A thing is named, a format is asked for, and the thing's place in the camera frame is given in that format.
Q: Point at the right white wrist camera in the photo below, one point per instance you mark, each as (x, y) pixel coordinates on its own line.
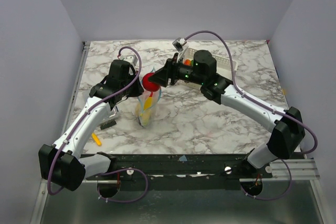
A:
(179, 44)

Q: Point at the white perforated plastic basket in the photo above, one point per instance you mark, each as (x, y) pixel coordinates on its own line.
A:
(223, 67)

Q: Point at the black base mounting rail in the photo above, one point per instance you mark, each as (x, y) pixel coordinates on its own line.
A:
(181, 172)

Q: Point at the clear zip top bag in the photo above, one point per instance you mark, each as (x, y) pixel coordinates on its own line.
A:
(144, 96)

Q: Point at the yellow marker pen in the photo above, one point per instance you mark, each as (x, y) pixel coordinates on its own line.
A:
(96, 139)

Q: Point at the yellow toy lemon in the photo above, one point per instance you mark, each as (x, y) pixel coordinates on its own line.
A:
(138, 110)

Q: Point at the orange yellow toy mango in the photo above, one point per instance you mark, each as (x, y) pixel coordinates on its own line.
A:
(188, 62)

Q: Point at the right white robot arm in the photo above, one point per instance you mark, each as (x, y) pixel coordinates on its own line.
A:
(284, 125)

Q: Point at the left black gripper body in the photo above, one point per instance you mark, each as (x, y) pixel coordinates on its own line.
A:
(133, 89)

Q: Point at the black comb-like part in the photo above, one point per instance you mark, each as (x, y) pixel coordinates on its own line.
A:
(107, 124)

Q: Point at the yellow toy banana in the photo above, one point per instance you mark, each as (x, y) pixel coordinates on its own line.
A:
(147, 109)

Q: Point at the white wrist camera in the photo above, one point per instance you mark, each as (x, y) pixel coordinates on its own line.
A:
(132, 59)
(179, 44)

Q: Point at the red toy apple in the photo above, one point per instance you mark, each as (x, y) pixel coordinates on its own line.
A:
(148, 85)

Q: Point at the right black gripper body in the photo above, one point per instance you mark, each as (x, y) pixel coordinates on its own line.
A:
(170, 72)

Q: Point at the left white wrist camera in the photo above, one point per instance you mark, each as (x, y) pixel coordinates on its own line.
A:
(132, 59)

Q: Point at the aluminium frame rail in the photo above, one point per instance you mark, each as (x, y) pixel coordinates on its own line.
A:
(75, 87)

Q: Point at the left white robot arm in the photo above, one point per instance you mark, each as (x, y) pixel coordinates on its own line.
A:
(61, 163)

